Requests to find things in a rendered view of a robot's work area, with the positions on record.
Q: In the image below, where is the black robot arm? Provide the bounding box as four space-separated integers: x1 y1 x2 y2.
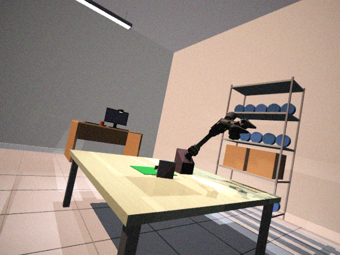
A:
184 112 241 159

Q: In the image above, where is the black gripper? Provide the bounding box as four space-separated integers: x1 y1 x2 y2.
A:
226 118 256 136

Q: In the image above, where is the green circuit board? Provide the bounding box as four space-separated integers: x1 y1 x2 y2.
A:
130 166 157 175

